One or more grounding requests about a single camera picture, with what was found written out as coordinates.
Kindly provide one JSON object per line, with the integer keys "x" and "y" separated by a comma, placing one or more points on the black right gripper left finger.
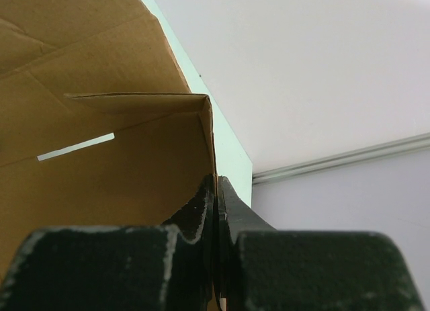
{"x": 164, "y": 267}

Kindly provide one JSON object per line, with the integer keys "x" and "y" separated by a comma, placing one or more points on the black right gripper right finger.
{"x": 261, "y": 268}

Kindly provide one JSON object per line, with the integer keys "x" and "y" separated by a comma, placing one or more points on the brown cardboard box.
{"x": 98, "y": 123}

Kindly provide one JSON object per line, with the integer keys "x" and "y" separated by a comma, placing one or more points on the right aluminium frame post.
{"x": 367, "y": 154}

